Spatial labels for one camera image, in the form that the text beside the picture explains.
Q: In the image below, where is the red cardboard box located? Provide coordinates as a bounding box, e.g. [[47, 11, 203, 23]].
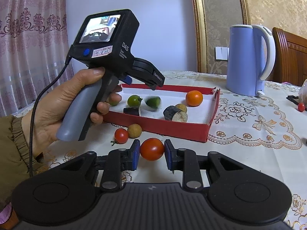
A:
[[102, 84, 220, 143]]

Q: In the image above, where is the large eggplant piece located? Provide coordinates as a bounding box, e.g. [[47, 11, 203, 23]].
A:
[[163, 105, 188, 122]]

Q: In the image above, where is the large red tomato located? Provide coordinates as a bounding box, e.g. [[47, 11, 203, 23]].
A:
[[140, 138, 165, 161]]

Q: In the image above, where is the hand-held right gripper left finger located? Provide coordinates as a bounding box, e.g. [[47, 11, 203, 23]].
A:
[[48, 139, 141, 192]]

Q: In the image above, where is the gold wall trim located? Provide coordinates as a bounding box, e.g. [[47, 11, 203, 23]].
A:
[[236, 0, 251, 26], [189, 0, 208, 73]]

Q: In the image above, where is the green lime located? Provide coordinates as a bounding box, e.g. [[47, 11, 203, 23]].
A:
[[145, 96, 162, 110]]

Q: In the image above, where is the white wall switch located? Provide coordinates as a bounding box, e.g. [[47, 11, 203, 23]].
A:
[[215, 47, 228, 61]]

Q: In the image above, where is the pink patterned curtain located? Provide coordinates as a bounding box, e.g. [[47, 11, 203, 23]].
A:
[[0, 0, 75, 117]]

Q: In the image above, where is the clear plastic bag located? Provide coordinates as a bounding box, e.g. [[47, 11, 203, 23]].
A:
[[297, 79, 307, 111]]

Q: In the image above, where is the small dark eggplant piece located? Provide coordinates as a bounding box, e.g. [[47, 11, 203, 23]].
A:
[[123, 107, 142, 117]]

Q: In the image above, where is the person's left hand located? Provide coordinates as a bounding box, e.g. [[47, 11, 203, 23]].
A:
[[21, 67, 123, 158]]

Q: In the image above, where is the small red tomato with stem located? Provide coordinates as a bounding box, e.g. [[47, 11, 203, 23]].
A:
[[111, 128, 129, 146]]

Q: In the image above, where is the orange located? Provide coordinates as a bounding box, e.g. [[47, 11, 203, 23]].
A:
[[185, 90, 203, 107]]

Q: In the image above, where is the black cable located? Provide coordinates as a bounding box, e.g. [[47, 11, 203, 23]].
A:
[[28, 56, 72, 178]]

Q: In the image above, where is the person's left forearm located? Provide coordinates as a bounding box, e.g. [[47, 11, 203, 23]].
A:
[[0, 115, 46, 221]]

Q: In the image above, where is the blue electric kettle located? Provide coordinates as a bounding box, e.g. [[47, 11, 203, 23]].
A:
[[226, 24, 276, 97]]

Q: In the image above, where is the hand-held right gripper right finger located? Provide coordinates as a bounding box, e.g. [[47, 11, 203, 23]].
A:
[[164, 139, 255, 192]]

